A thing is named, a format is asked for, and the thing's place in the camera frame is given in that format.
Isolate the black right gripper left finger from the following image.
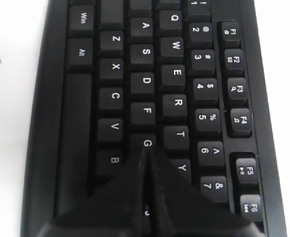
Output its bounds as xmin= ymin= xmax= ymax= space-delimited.
xmin=38 ymin=148 xmax=150 ymax=237

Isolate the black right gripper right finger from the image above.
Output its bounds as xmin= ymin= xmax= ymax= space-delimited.
xmin=148 ymin=147 xmax=264 ymax=237

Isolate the black acer keyboard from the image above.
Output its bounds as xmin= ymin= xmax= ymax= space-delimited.
xmin=20 ymin=0 xmax=287 ymax=237

